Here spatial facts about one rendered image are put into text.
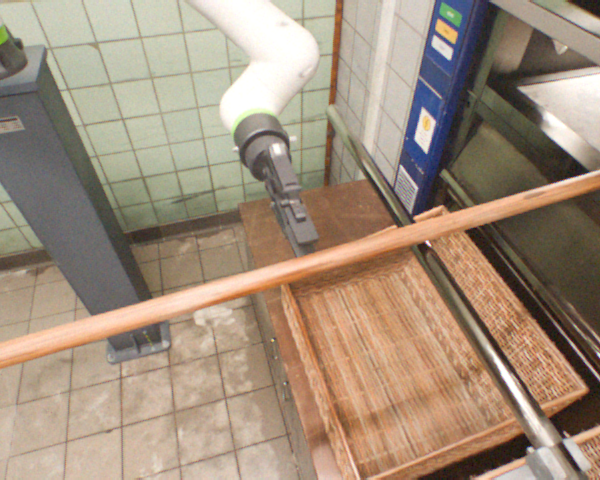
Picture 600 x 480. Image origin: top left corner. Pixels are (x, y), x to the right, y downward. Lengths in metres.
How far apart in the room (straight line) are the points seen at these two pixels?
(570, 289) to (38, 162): 1.25
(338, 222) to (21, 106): 0.98
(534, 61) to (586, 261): 0.47
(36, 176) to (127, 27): 0.70
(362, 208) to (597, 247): 0.84
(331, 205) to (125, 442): 1.17
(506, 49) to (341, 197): 0.78
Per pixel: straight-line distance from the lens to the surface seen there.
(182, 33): 1.75
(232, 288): 0.54
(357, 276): 1.28
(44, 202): 1.33
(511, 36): 1.06
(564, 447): 0.56
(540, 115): 1.02
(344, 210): 1.54
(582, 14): 0.71
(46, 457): 1.92
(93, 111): 1.89
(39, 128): 1.19
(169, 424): 1.79
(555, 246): 0.99
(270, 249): 1.40
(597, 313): 0.95
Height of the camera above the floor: 1.64
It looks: 48 degrees down
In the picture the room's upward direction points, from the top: straight up
